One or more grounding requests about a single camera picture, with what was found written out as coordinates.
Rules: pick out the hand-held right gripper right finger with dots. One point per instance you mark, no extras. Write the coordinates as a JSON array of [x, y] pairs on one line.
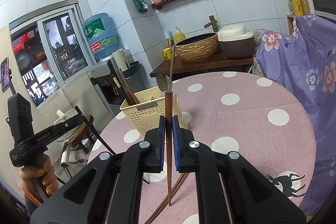
[[175, 145]]

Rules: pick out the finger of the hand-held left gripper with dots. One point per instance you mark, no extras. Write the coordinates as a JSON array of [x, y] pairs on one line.
[[71, 123]]

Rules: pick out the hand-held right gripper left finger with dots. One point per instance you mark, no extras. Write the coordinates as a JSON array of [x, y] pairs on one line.
[[162, 145]]

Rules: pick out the cream plastic utensil holder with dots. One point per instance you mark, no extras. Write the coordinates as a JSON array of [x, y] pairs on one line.
[[147, 116]]

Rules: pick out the thin black chopstick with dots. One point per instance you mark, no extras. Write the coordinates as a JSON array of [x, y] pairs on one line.
[[101, 138]]

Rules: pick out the metal spoon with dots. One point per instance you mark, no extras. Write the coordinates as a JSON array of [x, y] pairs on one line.
[[161, 82]]

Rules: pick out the person's left hand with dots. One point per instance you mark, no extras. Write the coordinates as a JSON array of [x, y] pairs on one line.
[[47, 174]]

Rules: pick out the white electric cooking pot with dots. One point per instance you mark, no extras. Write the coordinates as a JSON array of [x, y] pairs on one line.
[[68, 132]]

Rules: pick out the dark wooden stool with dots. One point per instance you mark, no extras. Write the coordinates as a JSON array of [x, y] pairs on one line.
[[86, 132]]

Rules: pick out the grey water dispenser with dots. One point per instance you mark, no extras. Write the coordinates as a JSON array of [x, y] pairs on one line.
[[105, 82]]

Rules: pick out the pink polka-dot tablecloth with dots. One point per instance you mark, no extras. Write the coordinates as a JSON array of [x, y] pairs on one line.
[[236, 129]]

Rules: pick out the sliding glass window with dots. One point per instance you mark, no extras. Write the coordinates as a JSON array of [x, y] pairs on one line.
[[57, 50]]

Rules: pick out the white paper cup stack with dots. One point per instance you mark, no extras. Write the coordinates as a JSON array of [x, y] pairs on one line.
[[120, 58]]

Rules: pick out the dark wooden counter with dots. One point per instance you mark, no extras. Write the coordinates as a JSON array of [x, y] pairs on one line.
[[199, 65]]

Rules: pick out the yellow mug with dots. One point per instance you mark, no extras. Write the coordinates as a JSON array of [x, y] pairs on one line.
[[167, 54]]

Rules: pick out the blue water jug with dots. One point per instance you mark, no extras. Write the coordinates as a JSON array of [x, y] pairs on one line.
[[101, 35]]

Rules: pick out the woven basket wash basin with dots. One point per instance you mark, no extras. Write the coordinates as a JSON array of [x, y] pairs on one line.
[[197, 48]]

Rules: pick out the yellow soap pump bottle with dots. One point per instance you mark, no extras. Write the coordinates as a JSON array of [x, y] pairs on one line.
[[179, 36]]

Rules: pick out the white and brown rice cooker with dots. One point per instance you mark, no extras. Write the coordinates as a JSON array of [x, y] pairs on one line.
[[236, 41]]

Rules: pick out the grey floral cloth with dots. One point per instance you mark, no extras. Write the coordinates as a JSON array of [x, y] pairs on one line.
[[258, 50]]

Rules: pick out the bamboo style faucet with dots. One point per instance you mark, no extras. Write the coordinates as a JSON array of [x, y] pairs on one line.
[[213, 23]]

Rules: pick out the green hanging packet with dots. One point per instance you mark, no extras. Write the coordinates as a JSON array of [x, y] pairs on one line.
[[139, 3]]

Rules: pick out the small pink bowl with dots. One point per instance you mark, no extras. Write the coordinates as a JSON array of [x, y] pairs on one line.
[[157, 0]]

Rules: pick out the purple floral cloth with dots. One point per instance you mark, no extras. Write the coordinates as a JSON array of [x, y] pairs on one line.
[[302, 69]]

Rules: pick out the light wooden shelf box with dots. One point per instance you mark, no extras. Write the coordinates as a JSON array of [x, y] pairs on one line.
[[290, 24]]

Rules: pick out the dark teal wall holder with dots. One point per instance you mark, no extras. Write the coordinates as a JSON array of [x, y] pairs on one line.
[[132, 69]]

